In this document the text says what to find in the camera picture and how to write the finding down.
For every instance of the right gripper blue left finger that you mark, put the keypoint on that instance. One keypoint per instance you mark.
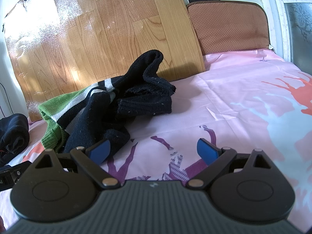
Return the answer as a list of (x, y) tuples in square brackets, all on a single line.
[(89, 160)]

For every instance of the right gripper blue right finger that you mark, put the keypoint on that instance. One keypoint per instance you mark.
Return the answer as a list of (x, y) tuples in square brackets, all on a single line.
[(218, 162)]

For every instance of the navy green striped knit sweater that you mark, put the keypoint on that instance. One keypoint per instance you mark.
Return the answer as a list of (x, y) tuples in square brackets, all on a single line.
[(102, 111)]

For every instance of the dark navy folded garment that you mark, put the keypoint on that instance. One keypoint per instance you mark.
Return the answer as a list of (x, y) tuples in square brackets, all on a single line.
[(14, 137)]

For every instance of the pink deer print bedsheet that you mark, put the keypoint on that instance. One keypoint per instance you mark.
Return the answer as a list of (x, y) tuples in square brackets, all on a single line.
[(253, 102)]

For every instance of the wood pattern vinyl sheet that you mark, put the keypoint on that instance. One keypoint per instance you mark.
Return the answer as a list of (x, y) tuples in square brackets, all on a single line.
[(60, 46)]

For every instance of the brown perforated cushion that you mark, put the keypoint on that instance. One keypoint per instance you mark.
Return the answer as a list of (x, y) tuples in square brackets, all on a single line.
[(223, 26)]

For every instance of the white window frame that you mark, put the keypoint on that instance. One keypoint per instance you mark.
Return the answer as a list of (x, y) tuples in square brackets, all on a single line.
[(290, 30)]

